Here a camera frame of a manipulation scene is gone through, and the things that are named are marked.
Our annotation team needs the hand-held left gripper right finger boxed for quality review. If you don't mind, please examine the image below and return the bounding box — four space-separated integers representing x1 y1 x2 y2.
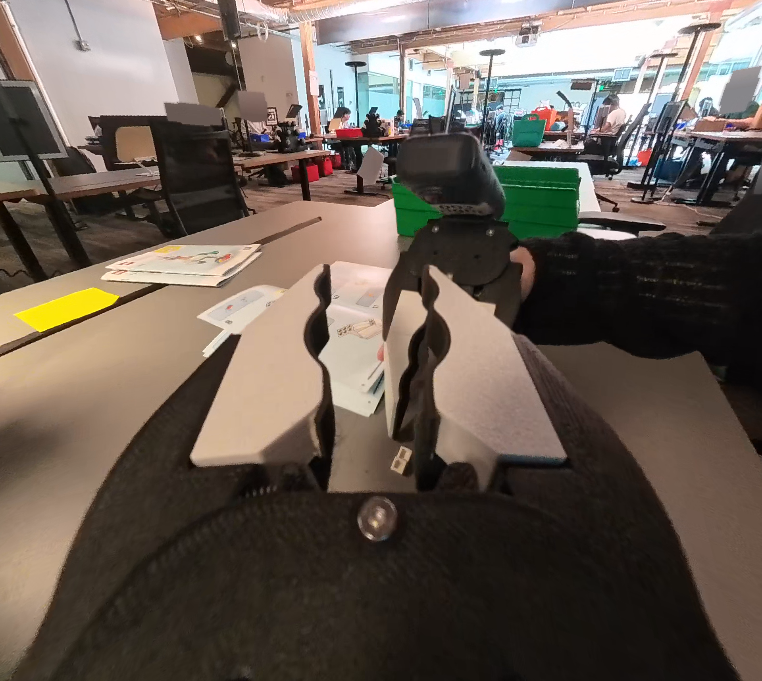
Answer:
415 265 568 491

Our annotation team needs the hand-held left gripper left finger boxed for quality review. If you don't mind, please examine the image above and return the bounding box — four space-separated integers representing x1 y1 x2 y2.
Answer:
190 265 335 491

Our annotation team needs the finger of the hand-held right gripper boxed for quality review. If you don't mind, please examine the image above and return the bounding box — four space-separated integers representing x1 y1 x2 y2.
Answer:
383 290 438 445

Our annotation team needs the person's right hand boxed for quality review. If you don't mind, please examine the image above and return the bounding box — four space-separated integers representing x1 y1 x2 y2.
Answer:
511 247 537 301

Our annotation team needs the open instruction booklet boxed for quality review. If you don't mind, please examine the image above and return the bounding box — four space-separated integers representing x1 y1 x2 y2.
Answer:
198 260 394 417

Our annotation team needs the white leaning paper sign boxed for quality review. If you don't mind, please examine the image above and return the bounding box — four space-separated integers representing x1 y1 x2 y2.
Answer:
357 147 386 191

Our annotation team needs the green tote bag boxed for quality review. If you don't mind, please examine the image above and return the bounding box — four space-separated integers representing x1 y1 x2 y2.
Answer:
512 116 547 148

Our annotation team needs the small closed instruction booklet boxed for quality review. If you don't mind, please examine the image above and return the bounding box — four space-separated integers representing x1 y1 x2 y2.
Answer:
101 244 263 287

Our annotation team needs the red plastic crate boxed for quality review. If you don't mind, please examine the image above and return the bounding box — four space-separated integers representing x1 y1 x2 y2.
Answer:
292 154 343 182

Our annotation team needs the black floor lamp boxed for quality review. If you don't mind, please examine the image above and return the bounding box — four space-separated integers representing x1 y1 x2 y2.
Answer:
670 23 722 111
479 49 506 123
347 61 367 125

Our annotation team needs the wooden office desk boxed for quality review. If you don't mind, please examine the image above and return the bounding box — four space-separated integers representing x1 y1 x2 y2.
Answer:
235 148 331 201
673 128 762 206

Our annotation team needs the yellow paper sheet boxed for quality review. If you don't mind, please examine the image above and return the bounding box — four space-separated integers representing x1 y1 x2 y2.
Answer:
13 287 120 332

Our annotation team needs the black mesh office chair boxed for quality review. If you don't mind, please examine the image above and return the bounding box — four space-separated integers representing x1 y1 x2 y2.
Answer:
149 119 251 238

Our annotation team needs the long wooden workbench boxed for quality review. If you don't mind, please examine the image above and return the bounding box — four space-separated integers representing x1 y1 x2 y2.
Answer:
0 166 164 283

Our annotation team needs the brown wooden beam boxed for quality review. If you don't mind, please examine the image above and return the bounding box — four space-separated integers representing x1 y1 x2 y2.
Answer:
0 3 37 82

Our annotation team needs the wooden support post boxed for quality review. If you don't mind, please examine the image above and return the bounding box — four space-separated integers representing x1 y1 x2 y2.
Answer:
299 21 322 136

